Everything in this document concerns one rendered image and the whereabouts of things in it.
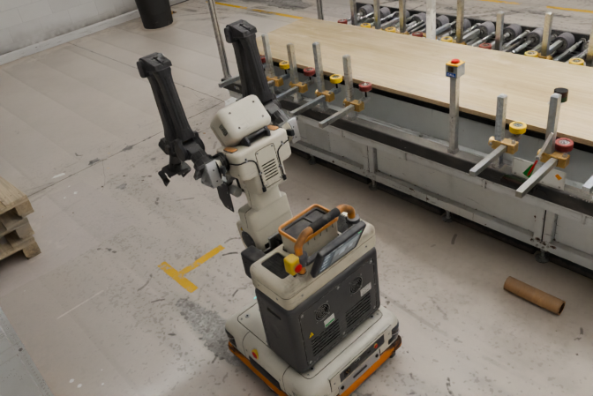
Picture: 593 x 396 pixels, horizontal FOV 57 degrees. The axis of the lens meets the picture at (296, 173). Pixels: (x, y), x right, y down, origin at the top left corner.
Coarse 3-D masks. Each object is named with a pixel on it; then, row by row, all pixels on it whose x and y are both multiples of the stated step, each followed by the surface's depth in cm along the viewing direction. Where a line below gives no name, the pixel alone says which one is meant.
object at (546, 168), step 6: (546, 162) 252; (552, 162) 251; (540, 168) 248; (546, 168) 248; (534, 174) 246; (540, 174) 245; (546, 174) 249; (528, 180) 242; (534, 180) 242; (540, 180) 246; (522, 186) 239; (528, 186) 239; (516, 192) 237; (522, 192) 236
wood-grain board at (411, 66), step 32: (288, 32) 449; (320, 32) 438; (352, 32) 428; (384, 32) 418; (352, 64) 372; (384, 64) 364; (416, 64) 357; (480, 64) 343; (512, 64) 337; (544, 64) 330; (576, 64) 325; (416, 96) 320; (448, 96) 312; (480, 96) 307; (512, 96) 302; (544, 96) 297; (576, 96) 292; (544, 128) 269; (576, 128) 265
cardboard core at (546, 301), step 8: (512, 280) 298; (520, 280) 298; (504, 288) 302; (512, 288) 297; (520, 288) 294; (528, 288) 292; (536, 288) 291; (520, 296) 296; (528, 296) 291; (536, 296) 288; (544, 296) 286; (552, 296) 285; (544, 304) 285; (552, 304) 282; (560, 304) 280; (552, 312) 285; (560, 312) 285
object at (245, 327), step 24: (240, 312) 278; (384, 312) 265; (240, 336) 267; (264, 336) 263; (360, 336) 255; (264, 360) 255; (336, 360) 246; (384, 360) 266; (288, 384) 243; (312, 384) 237; (360, 384) 258
